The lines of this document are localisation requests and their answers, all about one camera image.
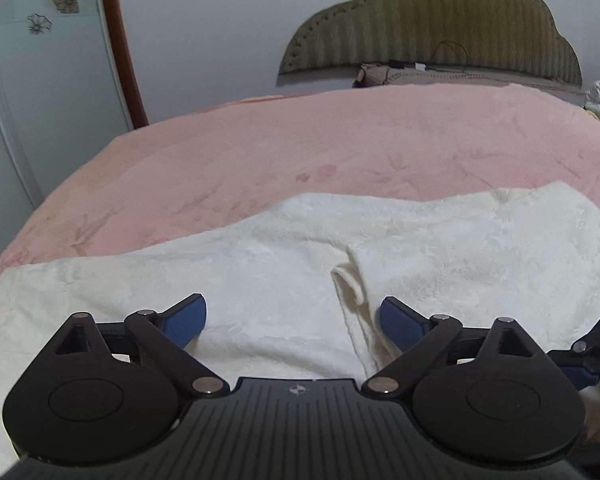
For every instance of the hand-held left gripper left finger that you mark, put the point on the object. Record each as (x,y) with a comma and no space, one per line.
(182,321)

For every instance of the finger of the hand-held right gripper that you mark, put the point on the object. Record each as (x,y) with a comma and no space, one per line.
(587,355)

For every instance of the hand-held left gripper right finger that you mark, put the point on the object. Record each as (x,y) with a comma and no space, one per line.
(399,324)

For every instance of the white textured towel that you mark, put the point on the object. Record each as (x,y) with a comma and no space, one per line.
(280,280)

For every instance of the pink blanket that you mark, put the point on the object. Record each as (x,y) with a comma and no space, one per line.
(330,145)

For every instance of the brown pillow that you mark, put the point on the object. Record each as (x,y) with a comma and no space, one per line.
(480,77)

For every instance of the olive padded headboard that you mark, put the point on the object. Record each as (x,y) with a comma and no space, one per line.
(430,20)

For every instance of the brown wooden door frame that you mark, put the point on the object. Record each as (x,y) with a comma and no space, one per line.
(127,60)

